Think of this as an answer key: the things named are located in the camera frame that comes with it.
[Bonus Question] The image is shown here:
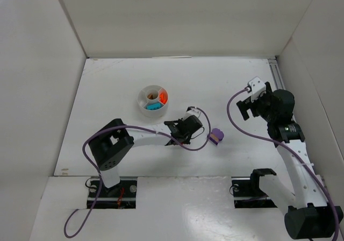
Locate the teal lego brick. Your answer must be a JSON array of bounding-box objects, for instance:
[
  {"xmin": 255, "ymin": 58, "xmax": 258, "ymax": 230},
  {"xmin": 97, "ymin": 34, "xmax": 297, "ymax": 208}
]
[{"xmin": 146, "ymin": 103, "xmax": 163, "ymax": 111}]

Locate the orange lego wedge piece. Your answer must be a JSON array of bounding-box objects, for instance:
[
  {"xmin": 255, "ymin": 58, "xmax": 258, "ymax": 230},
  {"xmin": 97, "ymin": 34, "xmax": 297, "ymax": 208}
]
[{"xmin": 160, "ymin": 98, "xmax": 168, "ymax": 104}]

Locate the orange round lego piece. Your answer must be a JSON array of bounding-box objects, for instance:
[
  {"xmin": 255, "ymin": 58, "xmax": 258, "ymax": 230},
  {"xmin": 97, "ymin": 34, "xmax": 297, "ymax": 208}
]
[{"xmin": 159, "ymin": 93, "xmax": 167, "ymax": 99}]

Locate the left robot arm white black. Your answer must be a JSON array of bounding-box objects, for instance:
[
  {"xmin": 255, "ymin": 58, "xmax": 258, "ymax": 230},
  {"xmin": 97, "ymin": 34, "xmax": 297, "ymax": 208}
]
[{"xmin": 88, "ymin": 115, "xmax": 203, "ymax": 197}]

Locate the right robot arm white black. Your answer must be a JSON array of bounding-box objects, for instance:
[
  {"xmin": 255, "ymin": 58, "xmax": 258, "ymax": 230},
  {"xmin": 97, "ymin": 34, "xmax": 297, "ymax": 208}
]
[{"xmin": 237, "ymin": 77, "xmax": 343, "ymax": 240}]

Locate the purple lego butterfly piece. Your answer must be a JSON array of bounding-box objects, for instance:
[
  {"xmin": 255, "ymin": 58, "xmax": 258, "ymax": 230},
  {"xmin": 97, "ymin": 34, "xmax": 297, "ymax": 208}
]
[{"xmin": 207, "ymin": 128, "xmax": 225, "ymax": 146}]

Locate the white round divided container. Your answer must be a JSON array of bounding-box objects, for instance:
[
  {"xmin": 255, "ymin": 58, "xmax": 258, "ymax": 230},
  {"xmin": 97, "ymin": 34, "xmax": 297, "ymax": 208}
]
[{"xmin": 137, "ymin": 85, "xmax": 169, "ymax": 118}]

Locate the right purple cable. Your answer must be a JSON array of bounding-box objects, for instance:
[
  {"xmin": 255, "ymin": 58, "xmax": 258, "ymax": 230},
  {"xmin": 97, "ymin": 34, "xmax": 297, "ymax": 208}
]
[{"xmin": 227, "ymin": 89, "xmax": 342, "ymax": 241}]

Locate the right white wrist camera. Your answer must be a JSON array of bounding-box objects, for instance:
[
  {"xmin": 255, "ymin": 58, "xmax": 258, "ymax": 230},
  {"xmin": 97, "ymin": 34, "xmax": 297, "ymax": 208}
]
[{"xmin": 247, "ymin": 76, "xmax": 267, "ymax": 102}]

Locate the aluminium rail right side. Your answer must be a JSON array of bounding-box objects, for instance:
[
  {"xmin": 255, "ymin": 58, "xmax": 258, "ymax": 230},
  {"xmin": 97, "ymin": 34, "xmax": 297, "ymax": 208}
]
[{"xmin": 268, "ymin": 58, "xmax": 314, "ymax": 175}]

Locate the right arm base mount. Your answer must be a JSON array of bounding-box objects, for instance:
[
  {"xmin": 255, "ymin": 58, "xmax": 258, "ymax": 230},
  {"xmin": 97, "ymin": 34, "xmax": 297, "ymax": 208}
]
[{"xmin": 230, "ymin": 176, "xmax": 276, "ymax": 209}]

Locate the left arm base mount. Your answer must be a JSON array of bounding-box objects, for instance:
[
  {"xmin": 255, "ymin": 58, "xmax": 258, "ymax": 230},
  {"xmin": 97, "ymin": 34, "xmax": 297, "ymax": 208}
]
[{"xmin": 85, "ymin": 177, "xmax": 138, "ymax": 209}]

